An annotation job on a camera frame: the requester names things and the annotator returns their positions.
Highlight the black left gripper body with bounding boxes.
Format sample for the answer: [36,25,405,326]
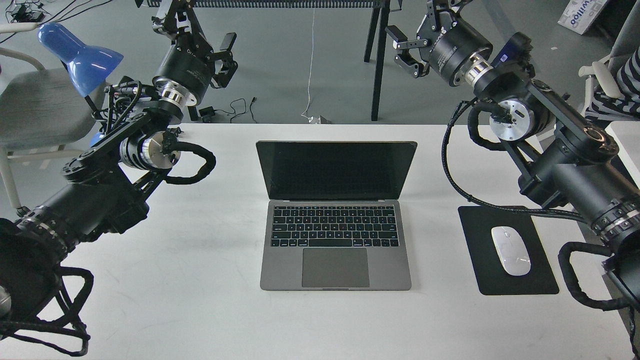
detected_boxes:
[151,0,238,107]

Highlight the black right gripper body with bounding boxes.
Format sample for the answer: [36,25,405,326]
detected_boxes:
[416,0,493,87]

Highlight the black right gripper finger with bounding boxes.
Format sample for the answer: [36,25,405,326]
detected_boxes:
[385,25,419,50]
[394,52,430,79]

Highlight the grey laptop computer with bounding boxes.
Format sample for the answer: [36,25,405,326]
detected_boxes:
[256,140,418,291]

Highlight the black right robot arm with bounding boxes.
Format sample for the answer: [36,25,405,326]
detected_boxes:
[385,0,639,338]

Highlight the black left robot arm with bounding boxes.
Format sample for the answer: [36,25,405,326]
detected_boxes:
[1,0,238,357]

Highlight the black table legs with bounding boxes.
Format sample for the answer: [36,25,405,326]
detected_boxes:
[363,0,391,122]

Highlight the blue desk lamp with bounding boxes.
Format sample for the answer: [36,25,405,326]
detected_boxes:
[38,22,124,147]

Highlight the white cardboard box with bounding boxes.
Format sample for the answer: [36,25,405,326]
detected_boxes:
[557,0,609,35]

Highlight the grey chair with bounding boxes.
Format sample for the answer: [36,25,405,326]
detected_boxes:
[0,48,96,216]

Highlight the person in striped shirt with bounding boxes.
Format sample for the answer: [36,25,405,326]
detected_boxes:
[578,49,640,128]

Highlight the white computer mouse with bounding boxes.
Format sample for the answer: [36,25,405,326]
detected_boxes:
[491,226,531,277]

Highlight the black mouse pad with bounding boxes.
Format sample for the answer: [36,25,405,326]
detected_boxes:
[457,206,559,296]

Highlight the black power adapter with cable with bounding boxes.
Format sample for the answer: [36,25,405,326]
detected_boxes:
[198,96,258,124]

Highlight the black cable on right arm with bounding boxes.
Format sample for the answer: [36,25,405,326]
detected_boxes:
[441,100,588,223]

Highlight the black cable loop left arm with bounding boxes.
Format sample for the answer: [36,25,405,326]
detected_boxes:
[163,141,217,186]

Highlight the white hanging cable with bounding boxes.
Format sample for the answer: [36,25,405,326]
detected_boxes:
[300,7,332,125]

